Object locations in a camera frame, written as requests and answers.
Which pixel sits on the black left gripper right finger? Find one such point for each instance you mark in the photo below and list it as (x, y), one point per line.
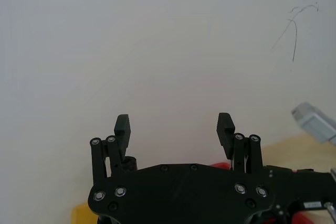
(225, 134)

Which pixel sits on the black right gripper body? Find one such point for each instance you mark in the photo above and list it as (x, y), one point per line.
(302, 187)

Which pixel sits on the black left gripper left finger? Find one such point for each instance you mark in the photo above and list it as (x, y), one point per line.
(101, 161)

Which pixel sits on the brown cardboard tray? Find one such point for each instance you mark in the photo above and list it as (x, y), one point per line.
(294, 153)

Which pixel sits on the yellow plastic piece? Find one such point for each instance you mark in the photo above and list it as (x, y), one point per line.
(81, 214)

